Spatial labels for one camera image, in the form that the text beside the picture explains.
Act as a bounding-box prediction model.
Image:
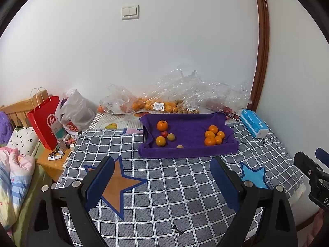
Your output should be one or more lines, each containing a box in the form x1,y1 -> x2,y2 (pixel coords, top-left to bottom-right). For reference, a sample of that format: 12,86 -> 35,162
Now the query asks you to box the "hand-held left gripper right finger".
210,156 -> 299,247

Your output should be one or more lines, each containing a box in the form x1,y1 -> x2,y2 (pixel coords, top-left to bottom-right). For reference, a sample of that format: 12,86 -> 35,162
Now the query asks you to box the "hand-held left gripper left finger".
27,155 -> 115,247

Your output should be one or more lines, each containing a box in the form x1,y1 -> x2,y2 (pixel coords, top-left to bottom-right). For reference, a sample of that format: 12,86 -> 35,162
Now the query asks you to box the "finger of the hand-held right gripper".
294,151 -> 329,183
315,147 -> 329,164

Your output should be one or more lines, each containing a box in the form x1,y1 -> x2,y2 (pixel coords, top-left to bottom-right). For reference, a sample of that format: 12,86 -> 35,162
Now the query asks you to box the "purple towel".
137,112 -> 239,159

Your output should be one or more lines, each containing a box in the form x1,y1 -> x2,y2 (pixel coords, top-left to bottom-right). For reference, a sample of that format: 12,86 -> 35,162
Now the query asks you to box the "pile of small red fruits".
206,99 -> 238,120

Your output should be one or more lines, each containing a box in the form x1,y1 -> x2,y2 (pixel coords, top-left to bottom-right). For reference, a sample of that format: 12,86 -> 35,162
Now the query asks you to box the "pile of yellow-brown fruits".
177,103 -> 199,114

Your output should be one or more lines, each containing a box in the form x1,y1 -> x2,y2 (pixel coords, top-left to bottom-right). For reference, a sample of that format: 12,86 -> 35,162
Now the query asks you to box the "brown wooden baseboard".
295,208 -> 319,233

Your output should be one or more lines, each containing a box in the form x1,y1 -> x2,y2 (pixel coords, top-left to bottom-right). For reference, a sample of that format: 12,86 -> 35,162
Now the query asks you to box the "wooden nightstand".
36,144 -> 74,183

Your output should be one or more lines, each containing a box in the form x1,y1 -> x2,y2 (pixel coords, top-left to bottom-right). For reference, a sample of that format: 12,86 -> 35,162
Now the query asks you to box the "grey checked star-print cloth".
55,121 -> 305,247

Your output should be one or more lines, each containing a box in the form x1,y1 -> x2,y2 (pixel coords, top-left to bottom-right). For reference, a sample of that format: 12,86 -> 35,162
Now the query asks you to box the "printed cardboard box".
86,112 -> 144,132

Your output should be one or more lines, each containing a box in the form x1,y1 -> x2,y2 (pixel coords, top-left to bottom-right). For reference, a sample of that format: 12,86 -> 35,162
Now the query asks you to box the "blue tissue pack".
240,109 -> 270,139

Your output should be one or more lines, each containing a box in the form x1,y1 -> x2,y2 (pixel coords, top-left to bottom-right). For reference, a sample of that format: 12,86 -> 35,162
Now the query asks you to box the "green bed sheet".
13,144 -> 65,247

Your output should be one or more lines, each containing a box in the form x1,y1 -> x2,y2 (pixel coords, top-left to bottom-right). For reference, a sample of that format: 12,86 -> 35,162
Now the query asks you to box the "white plastic bag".
55,89 -> 98,137

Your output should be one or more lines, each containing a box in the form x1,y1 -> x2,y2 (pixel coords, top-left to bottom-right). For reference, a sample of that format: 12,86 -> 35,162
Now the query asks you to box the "red paper bag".
27,87 -> 62,151

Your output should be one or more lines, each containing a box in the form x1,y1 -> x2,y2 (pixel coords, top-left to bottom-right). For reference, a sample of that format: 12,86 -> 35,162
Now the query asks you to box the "clear plastic bag of mandarins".
99,84 -> 144,115

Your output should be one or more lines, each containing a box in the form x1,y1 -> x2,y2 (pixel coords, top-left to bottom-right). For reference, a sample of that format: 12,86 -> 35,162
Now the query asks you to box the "pile of bagged mandarins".
99,96 -> 179,114

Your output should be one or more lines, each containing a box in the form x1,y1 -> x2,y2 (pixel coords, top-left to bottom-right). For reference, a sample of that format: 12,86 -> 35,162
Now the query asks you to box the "pink patterned quilt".
0,145 -> 36,227

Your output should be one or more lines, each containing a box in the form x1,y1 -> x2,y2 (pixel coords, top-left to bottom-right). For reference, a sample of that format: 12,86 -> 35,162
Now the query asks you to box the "white patterned pillow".
6,126 -> 39,156

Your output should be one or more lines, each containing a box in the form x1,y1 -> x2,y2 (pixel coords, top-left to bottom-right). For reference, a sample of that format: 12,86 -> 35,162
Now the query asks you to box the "large crumpled clear plastic bag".
144,68 -> 214,115

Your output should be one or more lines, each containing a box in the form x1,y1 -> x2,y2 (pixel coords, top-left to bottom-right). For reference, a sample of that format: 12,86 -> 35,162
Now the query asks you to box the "wooden headboard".
0,98 -> 35,129

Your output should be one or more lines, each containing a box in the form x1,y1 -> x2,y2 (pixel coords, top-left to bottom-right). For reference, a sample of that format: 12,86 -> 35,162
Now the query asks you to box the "purple plush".
0,111 -> 13,144

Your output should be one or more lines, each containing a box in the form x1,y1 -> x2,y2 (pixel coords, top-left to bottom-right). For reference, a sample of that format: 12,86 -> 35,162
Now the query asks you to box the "brown wooden door frame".
252,0 -> 270,112

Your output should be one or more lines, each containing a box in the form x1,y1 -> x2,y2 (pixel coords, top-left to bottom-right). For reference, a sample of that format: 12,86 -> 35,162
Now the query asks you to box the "white light switch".
121,5 -> 140,20

